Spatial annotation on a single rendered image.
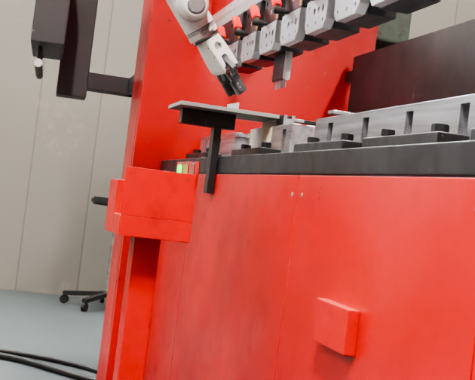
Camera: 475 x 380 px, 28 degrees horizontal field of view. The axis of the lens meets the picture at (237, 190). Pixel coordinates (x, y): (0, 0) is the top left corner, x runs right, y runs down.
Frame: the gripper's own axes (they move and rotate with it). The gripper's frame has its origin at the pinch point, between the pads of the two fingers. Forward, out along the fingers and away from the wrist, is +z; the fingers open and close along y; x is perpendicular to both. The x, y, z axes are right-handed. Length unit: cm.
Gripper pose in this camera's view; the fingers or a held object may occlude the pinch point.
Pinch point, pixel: (234, 87)
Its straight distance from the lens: 254.7
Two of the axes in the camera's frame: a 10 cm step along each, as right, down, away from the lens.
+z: 4.9, 8.4, 2.3
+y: -3.7, -0.3, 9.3
